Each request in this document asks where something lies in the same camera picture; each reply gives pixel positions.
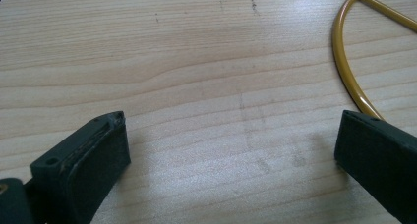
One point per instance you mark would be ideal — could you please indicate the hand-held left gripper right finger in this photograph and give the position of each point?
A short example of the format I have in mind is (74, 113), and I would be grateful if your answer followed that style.
(380, 152)

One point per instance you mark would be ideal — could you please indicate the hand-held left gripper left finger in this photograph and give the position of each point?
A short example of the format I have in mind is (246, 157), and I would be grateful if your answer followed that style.
(82, 171)

